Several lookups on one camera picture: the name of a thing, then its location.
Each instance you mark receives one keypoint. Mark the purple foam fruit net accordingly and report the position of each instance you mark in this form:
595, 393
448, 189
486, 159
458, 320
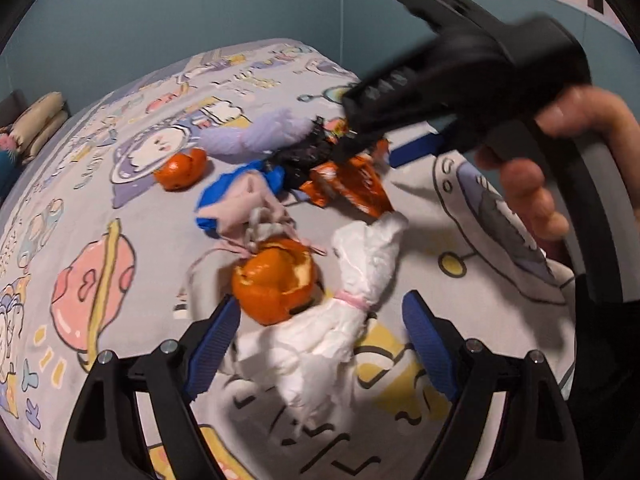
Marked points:
268, 133

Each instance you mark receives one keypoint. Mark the beige folded pillow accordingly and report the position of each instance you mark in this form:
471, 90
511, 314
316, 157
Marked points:
36, 125

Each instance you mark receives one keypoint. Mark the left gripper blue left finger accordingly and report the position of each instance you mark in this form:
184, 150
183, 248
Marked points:
104, 438

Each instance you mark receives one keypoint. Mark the black plastic bag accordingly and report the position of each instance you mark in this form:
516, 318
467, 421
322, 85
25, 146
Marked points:
317, 147

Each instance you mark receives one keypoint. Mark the orange snack wrapper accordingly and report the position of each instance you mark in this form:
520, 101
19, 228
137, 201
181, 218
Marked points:
356, 180

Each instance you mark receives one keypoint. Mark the person right hand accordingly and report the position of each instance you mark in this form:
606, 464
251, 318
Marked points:
579, 110

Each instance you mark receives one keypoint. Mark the white tissue bundle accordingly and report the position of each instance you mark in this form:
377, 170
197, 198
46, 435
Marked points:
308, 358

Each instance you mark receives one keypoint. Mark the pink cloth rag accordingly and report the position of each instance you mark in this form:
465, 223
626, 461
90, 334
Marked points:
262, 224

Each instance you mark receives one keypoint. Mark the cartoon space bed sheet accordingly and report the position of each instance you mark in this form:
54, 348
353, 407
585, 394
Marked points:
95, 255

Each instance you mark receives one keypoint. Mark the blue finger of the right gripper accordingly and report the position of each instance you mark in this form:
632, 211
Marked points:
416, 149

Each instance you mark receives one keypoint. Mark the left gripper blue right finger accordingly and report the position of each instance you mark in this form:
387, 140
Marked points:
536, 438

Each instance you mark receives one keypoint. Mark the blue floral folded quilt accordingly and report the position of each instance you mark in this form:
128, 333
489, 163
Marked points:
10, 165

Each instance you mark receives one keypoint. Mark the blue rubber glove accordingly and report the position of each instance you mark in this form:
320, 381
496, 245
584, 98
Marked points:
229, 201

